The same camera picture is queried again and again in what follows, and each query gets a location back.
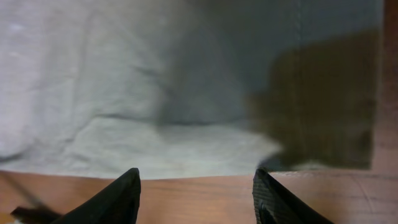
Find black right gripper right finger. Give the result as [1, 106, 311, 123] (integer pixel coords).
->
[252, 168, 333, 224]

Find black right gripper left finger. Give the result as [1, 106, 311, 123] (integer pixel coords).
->
[52, 168, 141, 224]

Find light green shorts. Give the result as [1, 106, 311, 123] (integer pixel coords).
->
[1, 0, 384, 179]

